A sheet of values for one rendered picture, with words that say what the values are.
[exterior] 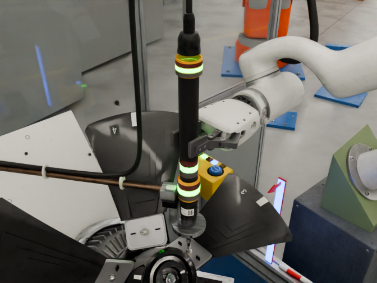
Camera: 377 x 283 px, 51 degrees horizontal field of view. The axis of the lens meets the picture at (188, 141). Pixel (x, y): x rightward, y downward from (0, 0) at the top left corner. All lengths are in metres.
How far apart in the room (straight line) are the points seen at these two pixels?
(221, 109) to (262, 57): 0.14
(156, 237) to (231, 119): 0.29
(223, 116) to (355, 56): 0.25
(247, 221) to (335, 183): 0.47
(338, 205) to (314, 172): 1.79
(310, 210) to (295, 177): 1.68
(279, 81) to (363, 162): 0.59
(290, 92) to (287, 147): 2.56
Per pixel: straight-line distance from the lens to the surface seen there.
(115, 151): 0.86
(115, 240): 0.92
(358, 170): 1.35
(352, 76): 0.76
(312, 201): 1.44
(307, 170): 3.18
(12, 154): 1.00
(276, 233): 0.97
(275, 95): 0.81
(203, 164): 1.31
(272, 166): 3.15
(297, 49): 0.78
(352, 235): 1.37
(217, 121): 0.72
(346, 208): 1.38
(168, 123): 0.86
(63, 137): 1.03
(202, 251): 0.89
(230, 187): 1.01
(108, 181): 0.80
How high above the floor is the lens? 1.85
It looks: 33 degrees down
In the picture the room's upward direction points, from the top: straight up
